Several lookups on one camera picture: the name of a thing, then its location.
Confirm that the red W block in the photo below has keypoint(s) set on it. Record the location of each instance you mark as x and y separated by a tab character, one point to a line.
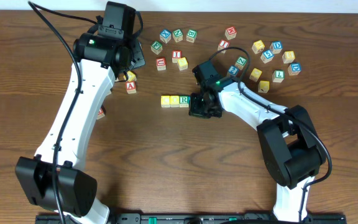
230	33

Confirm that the red I block left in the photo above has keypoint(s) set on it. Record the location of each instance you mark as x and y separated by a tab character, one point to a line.
176	54

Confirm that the red i block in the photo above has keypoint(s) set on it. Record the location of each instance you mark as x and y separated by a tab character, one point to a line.
176	54
222	45

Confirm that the blue X block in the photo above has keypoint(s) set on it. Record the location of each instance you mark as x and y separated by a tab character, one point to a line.
165	36

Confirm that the red I block right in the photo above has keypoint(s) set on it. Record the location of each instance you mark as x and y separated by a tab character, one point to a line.
222	45

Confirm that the blue 5 block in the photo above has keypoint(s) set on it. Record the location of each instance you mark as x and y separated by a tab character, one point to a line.
266	56

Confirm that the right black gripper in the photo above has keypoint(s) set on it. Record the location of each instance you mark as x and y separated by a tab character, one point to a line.
196	106

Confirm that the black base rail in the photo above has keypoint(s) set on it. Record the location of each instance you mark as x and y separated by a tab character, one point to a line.
136	218

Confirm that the green F block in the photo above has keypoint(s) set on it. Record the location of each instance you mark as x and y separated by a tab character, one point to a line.
156	47

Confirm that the green Z block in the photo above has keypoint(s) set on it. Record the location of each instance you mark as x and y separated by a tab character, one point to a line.
240	62

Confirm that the green B block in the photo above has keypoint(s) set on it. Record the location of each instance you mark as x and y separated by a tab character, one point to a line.
191	35

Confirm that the yellow C block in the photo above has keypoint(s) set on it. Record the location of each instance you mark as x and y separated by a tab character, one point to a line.
165	101

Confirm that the yellow Q block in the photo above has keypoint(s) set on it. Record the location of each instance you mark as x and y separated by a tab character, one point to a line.
255	74

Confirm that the red U block lower left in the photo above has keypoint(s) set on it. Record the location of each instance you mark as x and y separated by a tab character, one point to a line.
101	113

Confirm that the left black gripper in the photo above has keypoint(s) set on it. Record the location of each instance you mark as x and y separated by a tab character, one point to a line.
138	57

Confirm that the green L block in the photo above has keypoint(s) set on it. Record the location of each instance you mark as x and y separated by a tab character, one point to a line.
278	76

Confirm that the red u block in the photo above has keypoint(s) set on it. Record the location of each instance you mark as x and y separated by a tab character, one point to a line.
101	113
161	64

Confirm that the yellow block near A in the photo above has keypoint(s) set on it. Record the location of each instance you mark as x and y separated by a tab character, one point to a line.
130	76

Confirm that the blue d block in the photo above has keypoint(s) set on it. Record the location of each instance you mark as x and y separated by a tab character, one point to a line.
276	47
294	69

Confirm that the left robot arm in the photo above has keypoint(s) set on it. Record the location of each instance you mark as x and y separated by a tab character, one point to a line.
54	177

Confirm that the blue D block lower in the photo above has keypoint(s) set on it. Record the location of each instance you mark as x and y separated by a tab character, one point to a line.
294	69

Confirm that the green N block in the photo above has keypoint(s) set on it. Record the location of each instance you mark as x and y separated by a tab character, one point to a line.
177	35

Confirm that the blue 2 block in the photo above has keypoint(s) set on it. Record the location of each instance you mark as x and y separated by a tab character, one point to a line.
232	71

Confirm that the blue D block upper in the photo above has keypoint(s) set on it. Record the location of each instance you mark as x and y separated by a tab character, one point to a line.
276	47

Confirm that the yellow 8 block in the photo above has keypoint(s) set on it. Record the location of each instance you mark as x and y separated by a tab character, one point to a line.
288	57

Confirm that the yellow M block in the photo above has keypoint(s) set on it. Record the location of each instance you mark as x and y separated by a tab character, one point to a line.
258	46

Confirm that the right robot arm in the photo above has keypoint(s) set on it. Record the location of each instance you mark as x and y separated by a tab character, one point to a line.
291	149

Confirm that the yellow O block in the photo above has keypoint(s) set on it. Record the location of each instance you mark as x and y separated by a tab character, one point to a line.
174	101

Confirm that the red U block centre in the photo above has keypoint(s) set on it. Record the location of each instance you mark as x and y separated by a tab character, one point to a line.
161	64

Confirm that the red A block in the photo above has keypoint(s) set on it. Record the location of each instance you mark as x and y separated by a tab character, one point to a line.
131	87

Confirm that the yellow S block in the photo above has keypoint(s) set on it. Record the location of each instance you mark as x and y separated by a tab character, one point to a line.
182	63

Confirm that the yellow K block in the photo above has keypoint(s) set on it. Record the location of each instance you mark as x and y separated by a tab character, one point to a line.
263	86

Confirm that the green R block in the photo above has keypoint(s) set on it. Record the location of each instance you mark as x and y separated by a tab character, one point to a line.
184	101

